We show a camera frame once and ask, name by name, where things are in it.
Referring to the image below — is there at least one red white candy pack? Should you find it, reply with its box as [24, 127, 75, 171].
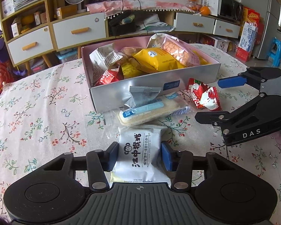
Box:
[188, 78, 222, 111]

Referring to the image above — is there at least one yellow ridged snack pack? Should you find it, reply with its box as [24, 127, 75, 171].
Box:
[192, 50, 210, 65]

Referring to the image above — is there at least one white monkey biscuit pack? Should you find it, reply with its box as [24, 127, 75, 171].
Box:
[110, 124, 170, 184]

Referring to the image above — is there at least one clear blue bread pack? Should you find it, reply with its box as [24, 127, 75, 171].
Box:
[103, 92, 193, 139]

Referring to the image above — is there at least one pink wafer pack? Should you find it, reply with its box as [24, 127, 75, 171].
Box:
[161, 37, 200, 67]

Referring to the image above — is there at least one small silver blue pack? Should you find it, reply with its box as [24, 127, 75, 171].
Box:
[124, 86, 162, 108]

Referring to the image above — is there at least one yellow small snack pack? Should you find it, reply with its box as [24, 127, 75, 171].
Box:
[133, 47, 186, 72]

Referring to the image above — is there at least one small red snack pack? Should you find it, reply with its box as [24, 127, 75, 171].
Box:
[95, 67, 124, 86]

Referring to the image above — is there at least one white text snack pack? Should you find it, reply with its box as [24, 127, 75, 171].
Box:
[147, 33, 167, 48]

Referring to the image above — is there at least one brown cracker clear pack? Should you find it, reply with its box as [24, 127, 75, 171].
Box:
[120, 47, 143, 57]

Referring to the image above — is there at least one yellow waffle snack pack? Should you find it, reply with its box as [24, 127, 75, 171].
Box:
[118, 57, 155, 79]

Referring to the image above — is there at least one blue plastic stool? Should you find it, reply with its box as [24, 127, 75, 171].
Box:
[268, 37, 281, 68]

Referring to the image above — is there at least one blue white milk carton box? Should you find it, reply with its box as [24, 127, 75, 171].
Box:
[235, 22, 258, 62]

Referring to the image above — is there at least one low wooden tv console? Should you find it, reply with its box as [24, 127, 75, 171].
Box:
[105, 9, 241, 38]

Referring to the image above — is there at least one pink silver cardboard box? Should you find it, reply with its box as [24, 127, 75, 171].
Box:
[81, 36, 221, 113]

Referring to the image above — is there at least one black microwave oven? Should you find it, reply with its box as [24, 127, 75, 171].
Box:
[218, 0, 244, 22]

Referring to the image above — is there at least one floral tablecloth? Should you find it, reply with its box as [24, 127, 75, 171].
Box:
[0, 43, 281, 224]

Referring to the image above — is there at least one orange fruit lower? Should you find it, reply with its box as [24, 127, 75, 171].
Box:
[200, 6, 211, 15]

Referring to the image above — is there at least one pink cloth runner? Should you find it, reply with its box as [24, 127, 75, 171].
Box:
[86, 0, 190, 16]

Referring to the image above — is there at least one wooden shelf drawer cabinet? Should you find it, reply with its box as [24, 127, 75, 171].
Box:
[0, 0, 108, 69]

